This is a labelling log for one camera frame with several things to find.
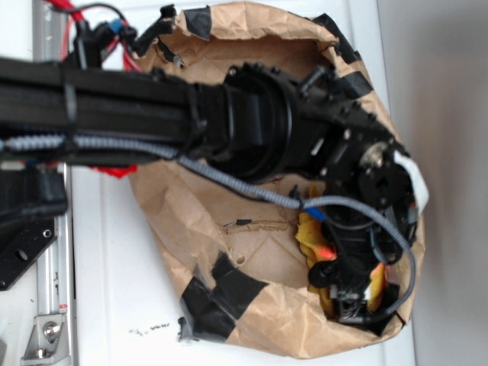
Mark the metal corner bracket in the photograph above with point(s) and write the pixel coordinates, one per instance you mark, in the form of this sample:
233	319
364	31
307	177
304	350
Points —
48	343

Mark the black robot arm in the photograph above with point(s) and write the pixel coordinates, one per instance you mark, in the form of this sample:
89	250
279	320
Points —
304	144

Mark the white plastic bin lid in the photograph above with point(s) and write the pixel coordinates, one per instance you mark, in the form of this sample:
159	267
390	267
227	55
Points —
127	313

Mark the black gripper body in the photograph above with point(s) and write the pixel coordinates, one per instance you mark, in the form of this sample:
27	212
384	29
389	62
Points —
364	236

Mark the brown paper bag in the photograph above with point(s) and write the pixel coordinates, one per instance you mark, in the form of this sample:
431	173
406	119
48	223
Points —
235	265

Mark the yellow microfiber cloth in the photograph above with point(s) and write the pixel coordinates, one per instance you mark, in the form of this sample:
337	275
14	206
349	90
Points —
317	248

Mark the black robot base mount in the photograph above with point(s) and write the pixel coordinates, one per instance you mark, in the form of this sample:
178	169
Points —
23	228

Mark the aluminium extrusion rail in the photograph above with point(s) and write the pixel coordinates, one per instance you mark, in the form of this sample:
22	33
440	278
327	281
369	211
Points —
55	267

